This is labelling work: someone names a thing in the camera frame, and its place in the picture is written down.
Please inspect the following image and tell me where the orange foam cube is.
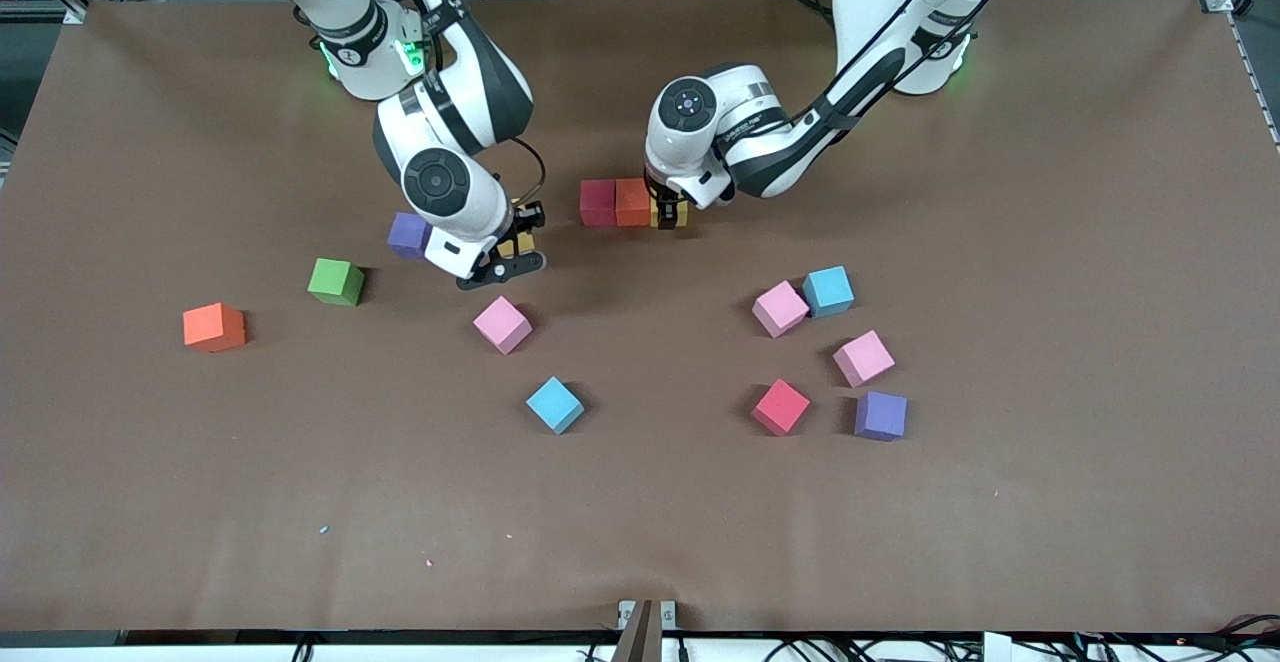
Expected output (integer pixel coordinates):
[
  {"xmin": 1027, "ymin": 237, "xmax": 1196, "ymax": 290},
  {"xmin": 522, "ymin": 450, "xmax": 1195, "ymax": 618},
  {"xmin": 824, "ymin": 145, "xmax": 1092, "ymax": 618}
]
[
  {"xmin": 182, "ymin": 302, "xmax": 248, "ymax": 354},
  {"xmin": 614, "ymin": 178, "xmax": 653, "ymax": 228}
]

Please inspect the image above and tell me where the pink foam cube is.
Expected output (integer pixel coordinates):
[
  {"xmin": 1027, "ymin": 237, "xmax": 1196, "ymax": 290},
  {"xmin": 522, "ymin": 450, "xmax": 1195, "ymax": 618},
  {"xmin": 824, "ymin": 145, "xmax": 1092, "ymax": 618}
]
[
  {"xmin": 832, "ymin": 329, "xmax": 897, "ymax": 389},
  {"xmin": 751, "ymin": 280, "xmax": 811, "ymax": 339},
  {"xmin": 472, "ymin": 295, "xmax": 534, "ymax": 356}
]

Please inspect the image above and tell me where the red foam cube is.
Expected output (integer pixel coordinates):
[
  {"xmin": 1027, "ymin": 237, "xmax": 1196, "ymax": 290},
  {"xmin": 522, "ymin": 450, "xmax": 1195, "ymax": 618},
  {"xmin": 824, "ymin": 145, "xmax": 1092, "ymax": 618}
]
[
  {"xmin": 750, "ymin": 378, "xmax": 812, "ymax": 438},
  {"xmin": 580, "ymin": 179, "xmax": 617, "ymax": 228}
]

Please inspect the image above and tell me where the blue foam cube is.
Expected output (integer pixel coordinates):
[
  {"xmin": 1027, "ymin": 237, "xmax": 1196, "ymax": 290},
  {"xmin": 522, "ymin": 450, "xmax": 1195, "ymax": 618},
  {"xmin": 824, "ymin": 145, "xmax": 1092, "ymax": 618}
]
[
  {"xmin": 802, "ymin": 265, "xmax": 856, "ymax": 320},
  {"xmin": 525, "ymin": 376, "xmax": 587, "ymax": 436}
]

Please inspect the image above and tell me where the purple foam cube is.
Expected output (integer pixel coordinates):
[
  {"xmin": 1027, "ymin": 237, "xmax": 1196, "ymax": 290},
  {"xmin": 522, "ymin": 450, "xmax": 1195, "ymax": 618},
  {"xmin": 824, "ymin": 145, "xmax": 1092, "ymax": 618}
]
[
  {"xmin": 854, "ymin": 390, "xmax": 909, "ymax": 442},
  {"xmin": 387, "ymin": 212, "xmax": 433, "ymax": 261}
]

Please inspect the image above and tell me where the green foam cube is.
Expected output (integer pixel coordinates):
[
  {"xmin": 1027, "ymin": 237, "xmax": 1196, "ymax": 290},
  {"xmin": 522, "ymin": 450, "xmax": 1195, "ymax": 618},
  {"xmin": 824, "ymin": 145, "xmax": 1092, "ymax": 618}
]
[{"xmin": 307, "ymin": 257, "xmax": 367, "ymax": 308}]

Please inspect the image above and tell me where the brown paper table cover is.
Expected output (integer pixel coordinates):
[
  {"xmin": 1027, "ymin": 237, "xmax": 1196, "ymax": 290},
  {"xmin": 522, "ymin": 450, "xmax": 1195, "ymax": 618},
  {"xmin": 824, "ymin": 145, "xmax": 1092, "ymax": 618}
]
[{"xmin": 0, "ymin": 0, "xmax": 1280, "ymax": 635}]

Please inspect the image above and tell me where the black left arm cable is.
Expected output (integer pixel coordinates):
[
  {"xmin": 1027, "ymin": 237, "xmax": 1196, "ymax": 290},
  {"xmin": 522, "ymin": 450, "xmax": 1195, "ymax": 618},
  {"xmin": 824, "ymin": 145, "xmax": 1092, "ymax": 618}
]
[{"xmin": 790, "ymin": 0, "xmax": 1021, "ymax": 133}]

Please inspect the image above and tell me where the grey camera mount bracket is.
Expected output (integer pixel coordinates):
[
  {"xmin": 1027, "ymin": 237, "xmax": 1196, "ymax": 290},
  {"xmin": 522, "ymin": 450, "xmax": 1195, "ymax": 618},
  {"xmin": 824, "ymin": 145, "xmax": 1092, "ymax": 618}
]
[{"xmin": 618, "ymin": 599, "xmax": 678, "ymax": 662}]

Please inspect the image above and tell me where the black cable bundle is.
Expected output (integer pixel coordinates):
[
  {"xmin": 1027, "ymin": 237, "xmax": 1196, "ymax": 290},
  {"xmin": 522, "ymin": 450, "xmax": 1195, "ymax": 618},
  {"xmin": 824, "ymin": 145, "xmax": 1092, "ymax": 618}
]
[
  {"xmin": 770, "ymin": 635, "xmax": 981, "ymax": 662},
  {"xmin": 1075, "ymin": 614, "xmax": 1280, "ymax": 662}
]

